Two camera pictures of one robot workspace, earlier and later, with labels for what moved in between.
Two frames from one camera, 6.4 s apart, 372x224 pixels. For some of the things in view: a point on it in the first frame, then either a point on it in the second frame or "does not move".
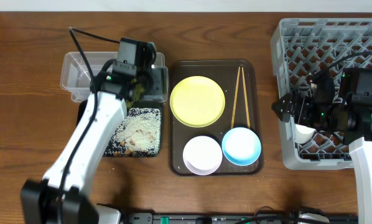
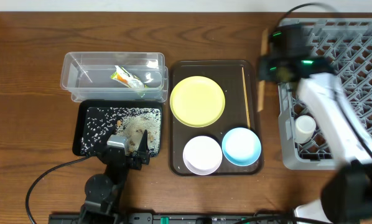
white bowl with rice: [202, 155] does not move
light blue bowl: [241, 146] does not move
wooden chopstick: [235, 98] -> [261, 84]
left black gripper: [157, 84] -> [130, 156]
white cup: [303, 134] does not move
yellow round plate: [197, 101] does not move
